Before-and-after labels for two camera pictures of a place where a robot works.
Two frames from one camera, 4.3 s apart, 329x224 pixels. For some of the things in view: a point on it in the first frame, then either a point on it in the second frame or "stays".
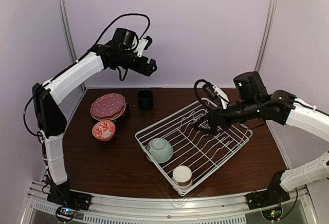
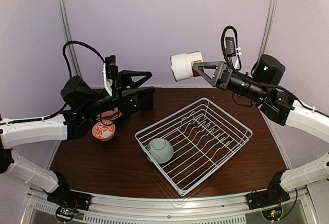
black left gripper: (147, 71) to (122, 96)
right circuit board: (273, 214) stays
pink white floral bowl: (104, 130) stays
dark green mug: (145, 99) stays
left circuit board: (65, 213) stays
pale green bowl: (160, 149) stays
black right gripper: (212, 115) to (219, 73)
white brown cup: (182, 177) to (182, 67)
